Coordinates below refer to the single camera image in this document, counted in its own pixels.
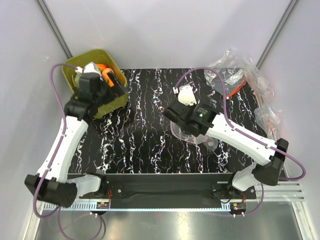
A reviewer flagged clear zip top bag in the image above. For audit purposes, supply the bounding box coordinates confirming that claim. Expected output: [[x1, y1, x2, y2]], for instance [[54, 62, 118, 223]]
[[170, 121, 219, 152]]

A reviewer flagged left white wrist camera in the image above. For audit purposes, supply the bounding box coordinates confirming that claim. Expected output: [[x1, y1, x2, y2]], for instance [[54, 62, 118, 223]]
[[75, 62, 102, 76]]

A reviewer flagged black marble pattern mat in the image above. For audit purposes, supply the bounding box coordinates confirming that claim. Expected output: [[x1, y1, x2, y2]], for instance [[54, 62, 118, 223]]
[[68, 68, 253, 174]]

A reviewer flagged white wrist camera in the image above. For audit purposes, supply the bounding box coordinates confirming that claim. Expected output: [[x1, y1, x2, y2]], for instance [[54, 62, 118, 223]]
[[173, 84, 197, 106], [75, 62, 102, 76]]

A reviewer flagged olive green plastic bin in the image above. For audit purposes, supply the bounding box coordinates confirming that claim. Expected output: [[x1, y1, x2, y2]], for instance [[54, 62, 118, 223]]
[[65, 49, 128, 119]]

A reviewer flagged aluminium frame rail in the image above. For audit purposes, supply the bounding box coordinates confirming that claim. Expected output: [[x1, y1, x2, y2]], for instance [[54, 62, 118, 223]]
[[32, 181, 306, 203]]

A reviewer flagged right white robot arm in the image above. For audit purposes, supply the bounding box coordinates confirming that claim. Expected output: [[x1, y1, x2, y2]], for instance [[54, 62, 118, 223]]
[[163, 100, 289, 199]]

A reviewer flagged pink peach upper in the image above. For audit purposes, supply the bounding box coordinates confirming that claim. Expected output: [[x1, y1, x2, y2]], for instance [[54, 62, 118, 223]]
[[101, 68, 115, 88]]

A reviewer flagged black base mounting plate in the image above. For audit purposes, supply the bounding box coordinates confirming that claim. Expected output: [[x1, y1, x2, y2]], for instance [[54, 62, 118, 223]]
[[105, 173, 256, 200]]

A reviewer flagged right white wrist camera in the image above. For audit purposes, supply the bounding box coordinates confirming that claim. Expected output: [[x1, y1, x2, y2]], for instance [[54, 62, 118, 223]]
[[173, 84, 197, 106]]

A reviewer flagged pile of clear bags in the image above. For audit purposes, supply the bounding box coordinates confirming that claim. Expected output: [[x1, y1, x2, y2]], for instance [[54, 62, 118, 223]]
[[204, 48, 283, 140]]

